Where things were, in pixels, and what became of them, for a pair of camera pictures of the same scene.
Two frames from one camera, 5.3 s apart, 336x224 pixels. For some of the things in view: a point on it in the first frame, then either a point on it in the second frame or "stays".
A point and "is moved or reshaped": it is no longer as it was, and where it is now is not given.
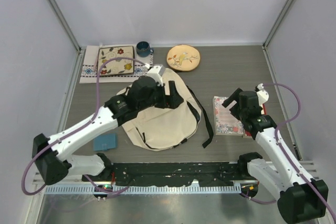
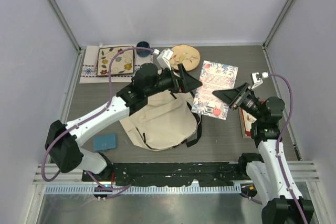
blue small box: x=105 y=141 stays
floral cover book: x=226 y=123 → x=214 y=76
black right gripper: x=234 y=96 → x=231 y=96
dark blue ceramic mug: x=143 y=49 stays
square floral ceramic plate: x=122 y=66 stays
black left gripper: x=172 y=101 → x=184 y=83
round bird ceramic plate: x=183 y=57 stays
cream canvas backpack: x=158 y=129 is moved or reshaped
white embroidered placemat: x=90 y=62 stays
